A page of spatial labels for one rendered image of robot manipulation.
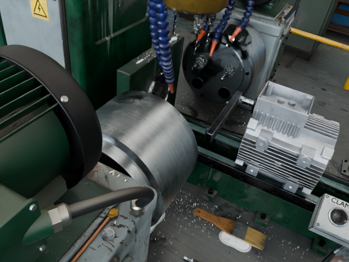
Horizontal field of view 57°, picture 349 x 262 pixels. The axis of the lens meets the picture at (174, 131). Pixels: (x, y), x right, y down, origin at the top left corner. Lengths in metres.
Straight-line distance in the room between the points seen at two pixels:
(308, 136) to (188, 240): 0.39
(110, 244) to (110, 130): 0.22
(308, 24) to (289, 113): 3.28
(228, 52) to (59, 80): 0.76
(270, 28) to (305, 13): 2.80
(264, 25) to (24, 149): 1.02
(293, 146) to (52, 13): 0.64
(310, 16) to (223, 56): 3.00
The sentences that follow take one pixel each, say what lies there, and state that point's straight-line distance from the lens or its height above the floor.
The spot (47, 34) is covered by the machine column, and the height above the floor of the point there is 1.19.
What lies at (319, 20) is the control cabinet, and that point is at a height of 0.48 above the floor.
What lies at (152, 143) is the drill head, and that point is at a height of 1.15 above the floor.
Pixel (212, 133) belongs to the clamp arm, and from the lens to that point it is 0.82.
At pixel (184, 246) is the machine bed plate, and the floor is 0.80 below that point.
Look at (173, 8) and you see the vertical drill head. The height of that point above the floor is 1.30.
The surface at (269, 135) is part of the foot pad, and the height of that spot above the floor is 1.07.
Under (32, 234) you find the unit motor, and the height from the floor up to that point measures 1.28.
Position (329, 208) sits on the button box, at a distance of 0.70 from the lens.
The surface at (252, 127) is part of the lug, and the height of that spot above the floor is 1.08.
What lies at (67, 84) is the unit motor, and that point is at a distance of 0.36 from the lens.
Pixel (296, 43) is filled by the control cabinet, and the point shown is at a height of 0.17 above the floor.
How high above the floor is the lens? 1.53
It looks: 38 degrees down
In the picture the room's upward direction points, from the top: 9 degrees clockwise
